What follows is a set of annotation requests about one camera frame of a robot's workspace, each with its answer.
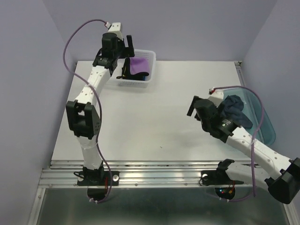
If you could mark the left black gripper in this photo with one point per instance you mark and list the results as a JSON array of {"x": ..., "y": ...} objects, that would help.
[{"x": 128, "y": 52}]

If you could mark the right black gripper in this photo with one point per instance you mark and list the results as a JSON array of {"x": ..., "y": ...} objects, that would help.
[{"x": 191, "y": 107}]

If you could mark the purple towel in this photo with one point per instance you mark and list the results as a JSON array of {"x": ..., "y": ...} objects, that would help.
[{"x": 139, "y": 66}]

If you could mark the dark navy towel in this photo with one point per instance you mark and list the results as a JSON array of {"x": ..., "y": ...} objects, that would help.
[{"x": 233, "y": 108}]

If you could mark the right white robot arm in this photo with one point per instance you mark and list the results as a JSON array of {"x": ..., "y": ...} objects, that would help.
[{"x": 269, "y": 170}]

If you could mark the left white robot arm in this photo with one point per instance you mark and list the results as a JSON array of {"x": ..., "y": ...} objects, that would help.
[{"x": 83, "y": 118}]

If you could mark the white perforated plastic basket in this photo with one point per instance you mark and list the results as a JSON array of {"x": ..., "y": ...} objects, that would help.
[{"x": 149, "y": 55}]

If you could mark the translucent blue plastic bin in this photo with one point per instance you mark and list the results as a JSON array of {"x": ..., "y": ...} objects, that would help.
[{"x": 252, "y": 109}]

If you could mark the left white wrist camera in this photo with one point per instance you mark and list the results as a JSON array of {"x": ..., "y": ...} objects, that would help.
[{"x": 115, "y": 28}]

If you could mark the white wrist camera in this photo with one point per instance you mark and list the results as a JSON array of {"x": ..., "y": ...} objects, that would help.
[
  {"x": 216, "y": 96},
  {"x": 115, "y": 28}
]

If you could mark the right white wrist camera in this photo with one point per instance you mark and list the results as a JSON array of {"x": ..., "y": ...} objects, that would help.
[{"x": 216, "y": 96}]

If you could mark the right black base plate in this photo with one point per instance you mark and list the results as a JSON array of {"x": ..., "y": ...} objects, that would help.
[{"x": 224, "y": 186}]

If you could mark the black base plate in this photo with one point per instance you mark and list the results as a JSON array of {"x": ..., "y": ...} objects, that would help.
[
  {"x": 224, "y": 186},
  {"x": 99, "y": 186}
]

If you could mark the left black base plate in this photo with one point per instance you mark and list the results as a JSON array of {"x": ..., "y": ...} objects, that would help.
[{"x": 99, "y": 186}]

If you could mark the aluminium mounting rail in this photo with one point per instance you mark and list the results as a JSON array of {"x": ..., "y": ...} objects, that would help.
[{"x": 146, "y": 174}]

